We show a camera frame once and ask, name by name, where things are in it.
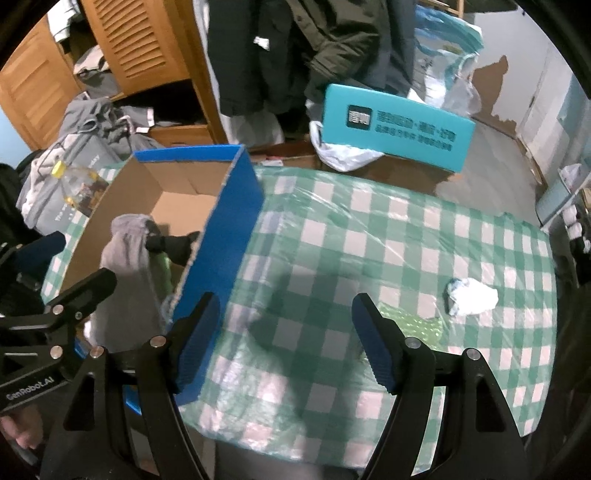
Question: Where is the white plastic bag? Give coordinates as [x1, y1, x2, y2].
[309, 121, 386, 172]

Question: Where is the wooden louvred wardrobe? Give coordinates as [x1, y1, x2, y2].
[0, 0, 227, 153]

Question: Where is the grey sock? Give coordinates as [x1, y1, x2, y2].
[88, 213, 167, 352]

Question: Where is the shoe rack with white shoes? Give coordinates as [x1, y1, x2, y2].
[538, 164, 591, 250]

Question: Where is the green dotted cloth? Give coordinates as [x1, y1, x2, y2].
[376, 302, 446, 365]

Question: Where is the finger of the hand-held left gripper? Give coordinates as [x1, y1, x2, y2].
[0, 233, 66, 282]
[43, 268, 118, 345]

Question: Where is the teal printed box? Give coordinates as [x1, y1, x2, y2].
[321, 83, 476, 175]

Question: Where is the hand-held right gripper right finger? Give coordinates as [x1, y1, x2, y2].
[352, 292, 532, 480]

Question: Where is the blue-sided cardboard box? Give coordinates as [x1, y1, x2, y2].
[60, 144, 266, 414]

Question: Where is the blue plastic bag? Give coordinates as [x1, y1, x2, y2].
[413, 4, 485, 118]

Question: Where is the white crumpled sock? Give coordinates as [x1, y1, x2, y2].
[444, 278, 499, 317]

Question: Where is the dark hanging jacket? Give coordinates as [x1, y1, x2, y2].
[208, 0, 416, 116]

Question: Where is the person's left hand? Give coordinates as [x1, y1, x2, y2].
[0, 412, 44, 452]

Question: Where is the grey hoodie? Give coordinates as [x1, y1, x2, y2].
[58, 95, 155, 158]

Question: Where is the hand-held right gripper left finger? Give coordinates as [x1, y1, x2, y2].
[39, 292, 221, 480]

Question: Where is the grey clothes pile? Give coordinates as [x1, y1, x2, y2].
[71, 44, 123, 100]

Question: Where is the green white checkered tablecloth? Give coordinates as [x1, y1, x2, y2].
[39, 164, 561, 453]

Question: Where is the tea bottle with yellow cap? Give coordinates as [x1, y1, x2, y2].
[51, 161, 112, 217]

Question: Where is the grey printed sweatshirt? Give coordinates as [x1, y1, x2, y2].
[18, 134, 118, 232]

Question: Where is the light green cloth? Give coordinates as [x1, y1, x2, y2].
[154, 256, 174, 306]

